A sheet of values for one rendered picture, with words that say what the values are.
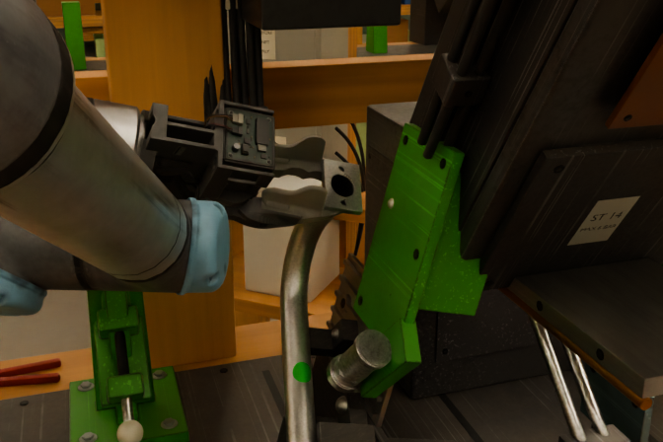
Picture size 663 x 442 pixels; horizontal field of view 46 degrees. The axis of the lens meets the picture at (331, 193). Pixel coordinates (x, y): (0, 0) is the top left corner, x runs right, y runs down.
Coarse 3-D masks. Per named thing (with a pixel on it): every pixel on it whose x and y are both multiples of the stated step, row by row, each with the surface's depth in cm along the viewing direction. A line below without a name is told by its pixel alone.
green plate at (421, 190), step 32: (416, 128) 78; (416, 160) 76; (448, 160) 70; (416, 192) 75; (448, 192) 71; (384, 224) 81; (416, 224) 74; (448, 224) 73; (384, 256) 80; (416, 256) 73; (448, 256) 74; (384, 288) 79; (416, 288) 73; (448, 288) 76; (480, 288) 77; (384, 320) 77
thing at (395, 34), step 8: (408, 0) 808; (408, 8) 799; (400, 24) 814; (360, 32) 794; (392, 32) 814; (400, 32) 817; (408, 32) 856; (360, 40) 797; (392, 40) 817; (400, 40) 820; (408, 40) 859
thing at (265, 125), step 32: (160, 128) 67; (192, 128) 68; (224, 128) 70; (256, 128) 71; (160, 160) 72; (192, 160) 70; (224, 160) 68; (256, 160) 70; (224, 192) 73; (256, 192) 74
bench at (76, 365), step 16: (320, 320) 123; (240, 336) 118; (256, 336) 118; (272, 336) 118; (64, 352) 113; (80, 352) 113; (240, 352) 113; (256, 352) 113; (272, 352) 113; (0, 368) 109; (64, 368) 109; (80, 368) 109; (176, 368) 109; (192, 368) 109; (48, 384) 106; (64, 384) 106; (0, 400) 102
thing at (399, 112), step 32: (384, 128) 98; (384, 160) 98; (384, 192) 99; (416, 320) 95; (448, 320) 96; (480, 320) 97; (512, 320) 99; (448, 352) 97; (480, 352) 99; (512, 352) 101; (416, 384) 98; (448, 384) 99; (480, 384) 101
